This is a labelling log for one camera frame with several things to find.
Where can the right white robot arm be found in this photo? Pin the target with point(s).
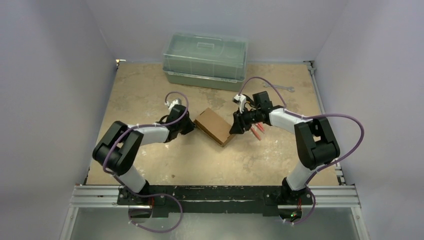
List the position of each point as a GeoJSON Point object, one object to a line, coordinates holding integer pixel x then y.
{"type": "Point", "coordinates": [316, 143]}

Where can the brown cardboard box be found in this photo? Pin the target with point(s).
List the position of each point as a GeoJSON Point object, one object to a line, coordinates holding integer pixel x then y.
{"type": "Point", "coordinates": [215, 126]}

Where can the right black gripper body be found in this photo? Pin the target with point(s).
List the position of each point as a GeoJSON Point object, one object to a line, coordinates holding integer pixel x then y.
{"type": "Point", "coordinates": [241, 119]}

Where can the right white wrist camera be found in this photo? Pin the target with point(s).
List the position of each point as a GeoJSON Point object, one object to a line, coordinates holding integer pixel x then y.
{"type": "Point", "coordinates": [240, 100]}

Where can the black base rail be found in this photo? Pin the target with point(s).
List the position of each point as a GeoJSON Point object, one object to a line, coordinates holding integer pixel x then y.
{"type": "Point", "coordinates": [267, 200]}

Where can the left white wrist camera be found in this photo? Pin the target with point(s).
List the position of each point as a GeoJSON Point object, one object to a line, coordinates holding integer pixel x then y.
{"type": "Point", "coordinates": [171, 104]}

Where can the silver wrench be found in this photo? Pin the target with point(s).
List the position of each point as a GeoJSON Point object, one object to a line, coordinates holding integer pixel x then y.
{"type": "Point", "coordinates": [280, 87]}

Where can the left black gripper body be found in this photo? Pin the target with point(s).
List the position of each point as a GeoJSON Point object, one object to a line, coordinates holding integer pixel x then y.
{"type": "Point", "coordinates": [185, 126]}

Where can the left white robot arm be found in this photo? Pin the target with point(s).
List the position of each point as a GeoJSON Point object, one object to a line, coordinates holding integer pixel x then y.
{"type": "Point", "coordinates": [117, 149]}

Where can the aluminium frame rail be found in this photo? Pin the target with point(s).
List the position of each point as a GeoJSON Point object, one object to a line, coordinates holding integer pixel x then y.
{"type": "Point", "coordinates": [93, 214]}

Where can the green plastic storage box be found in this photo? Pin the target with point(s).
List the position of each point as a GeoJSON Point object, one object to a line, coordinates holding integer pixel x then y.
{"type": "Point", "coordinates": [204, 60]}

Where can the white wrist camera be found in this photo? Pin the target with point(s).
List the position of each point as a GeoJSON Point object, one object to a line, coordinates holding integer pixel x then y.
{"type": "Point", "coordinates": [240, 100]}
{"type": "Point", "coordinates": [171, 104]}

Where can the red pen with label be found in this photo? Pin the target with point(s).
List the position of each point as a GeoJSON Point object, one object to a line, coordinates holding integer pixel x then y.
{"type": "Point", "coordinates": [255, 133]}

